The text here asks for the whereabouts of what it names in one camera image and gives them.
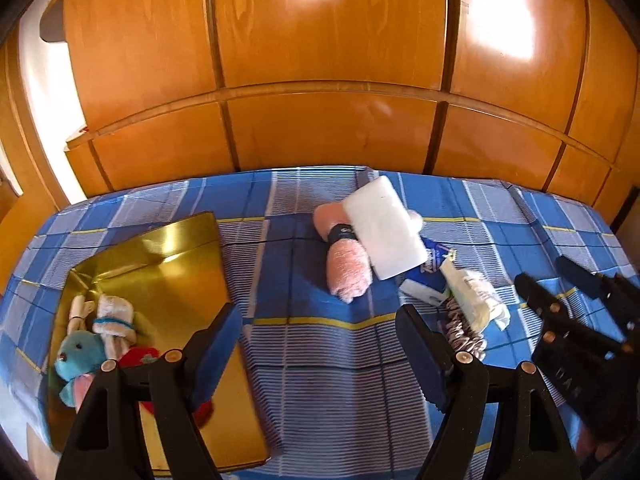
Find pink towel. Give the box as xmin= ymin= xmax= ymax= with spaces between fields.
xmin=313 ymin=202 xmax=373 ymax=303

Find gold metal tin box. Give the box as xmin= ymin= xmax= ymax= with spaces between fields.
xmin=45 ymin=212 xmax=268 ymax=472

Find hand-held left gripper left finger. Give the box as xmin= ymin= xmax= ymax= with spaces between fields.
xmin=55 ymin=304 xmax=244 ymax=480

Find wooden shelf unit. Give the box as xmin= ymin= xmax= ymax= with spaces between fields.
xmin=0 ymin=40 xmax=66 ymax=246

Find white plastic packet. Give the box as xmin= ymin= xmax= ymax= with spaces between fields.
xmin=440 ymin=255 xmax=511 ymax=331

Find blue checked bedsheet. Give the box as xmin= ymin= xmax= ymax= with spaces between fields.
xmin=0 ymin=165 xmax=640 ymax=480

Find beige mesh mat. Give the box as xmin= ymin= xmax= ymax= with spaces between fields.
xmin=67 ymin=294 xmax=98 ymax=333

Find blue tissue packet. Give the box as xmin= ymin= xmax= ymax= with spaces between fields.
xmin=399 ymin=240 xmax=453 ymax=307

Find person's right hand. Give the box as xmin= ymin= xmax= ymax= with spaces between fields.
xmin=577 ymin=427 xmax=632 ymax=471

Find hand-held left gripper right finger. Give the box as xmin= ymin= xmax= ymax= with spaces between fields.
xmin=397 ymin=304 xmax=583 ymax=480

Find red plush toy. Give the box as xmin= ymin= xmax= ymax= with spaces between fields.
xmin=120 ymin=345 xmax=216 ymax=426

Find patterned hair scrunchie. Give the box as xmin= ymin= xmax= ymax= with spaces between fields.
xmin=442 ymin=295 xmax=488 ymax=358

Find wooden wardrobe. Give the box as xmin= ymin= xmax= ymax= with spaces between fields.
xmin=60 ymin=0 xmax=640 ymax=226

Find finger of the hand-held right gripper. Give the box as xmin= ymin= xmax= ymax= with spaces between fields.
xmin=515 ymin=272 xmax=627 ymax=357
xmin=555 ymin=256 xmax=640 ymax=341

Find blue plush toy pink dress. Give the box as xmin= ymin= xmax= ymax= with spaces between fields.
xmin=54 ymin=332 xmax=108 ymax=408

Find white foam block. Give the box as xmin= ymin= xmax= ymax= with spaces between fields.
xmin=342 ymin=175 xmax=428 ymax=281

